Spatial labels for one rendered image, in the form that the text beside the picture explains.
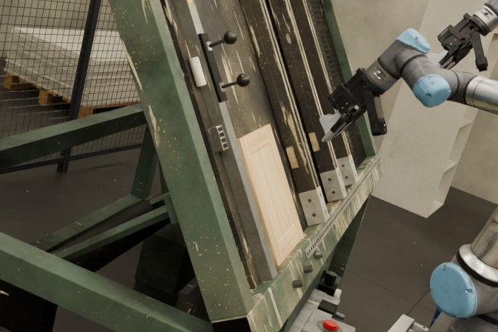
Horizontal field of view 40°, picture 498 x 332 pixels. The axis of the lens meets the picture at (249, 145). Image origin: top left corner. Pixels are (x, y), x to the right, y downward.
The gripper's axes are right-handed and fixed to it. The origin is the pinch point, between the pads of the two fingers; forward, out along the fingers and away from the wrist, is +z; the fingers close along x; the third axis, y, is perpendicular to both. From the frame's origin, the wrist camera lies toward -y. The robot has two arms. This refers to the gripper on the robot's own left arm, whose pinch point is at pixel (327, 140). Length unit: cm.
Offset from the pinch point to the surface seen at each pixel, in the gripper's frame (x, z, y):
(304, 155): -56, 33, 14
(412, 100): -413, 80, 62
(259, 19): -50, 10, 59
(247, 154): -14.5, 28.5, 17.4
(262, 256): -3.0, 39.4, -10.1
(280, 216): -29, 41, -1
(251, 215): -1.6, 33.2, 0.4
